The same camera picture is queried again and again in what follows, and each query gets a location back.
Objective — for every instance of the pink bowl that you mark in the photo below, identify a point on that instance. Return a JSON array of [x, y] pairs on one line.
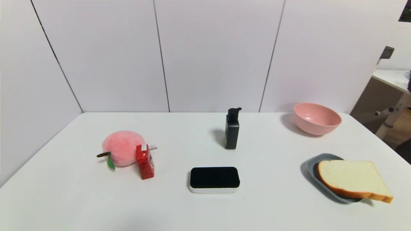
[[316, 119]]

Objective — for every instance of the red milk drink carton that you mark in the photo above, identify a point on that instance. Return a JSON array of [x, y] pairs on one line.
[[145, 163]]

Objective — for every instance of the brown mesh desk panel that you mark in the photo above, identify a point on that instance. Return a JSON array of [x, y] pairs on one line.
[[372, 99]]

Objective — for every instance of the white pegboard panel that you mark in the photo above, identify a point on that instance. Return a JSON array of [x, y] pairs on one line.
[[399, 48]]

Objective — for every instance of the grey oval plate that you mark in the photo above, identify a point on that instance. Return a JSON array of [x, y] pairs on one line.
[[313, 168]]

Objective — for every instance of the white background desk top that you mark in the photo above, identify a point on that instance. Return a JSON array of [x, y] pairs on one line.
[[393, 78]]

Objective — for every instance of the small black box on wall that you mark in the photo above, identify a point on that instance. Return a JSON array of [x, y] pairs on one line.
[[387, 52]]

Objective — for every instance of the toast bread slice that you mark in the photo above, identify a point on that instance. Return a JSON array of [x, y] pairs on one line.
[[350, 178]]

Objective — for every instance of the white desk leg with crank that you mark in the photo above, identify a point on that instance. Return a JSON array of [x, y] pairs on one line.
[[393, 115]]

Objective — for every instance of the black pump dispenser bottle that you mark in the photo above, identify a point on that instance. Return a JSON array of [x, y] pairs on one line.
[[231, 133]]

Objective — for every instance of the black whiteboard eraser white base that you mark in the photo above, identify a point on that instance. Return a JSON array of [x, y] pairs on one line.
[[214, 177]]

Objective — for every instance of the pink plush peach toy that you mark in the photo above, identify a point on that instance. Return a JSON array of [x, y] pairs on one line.
[[123, 147]]

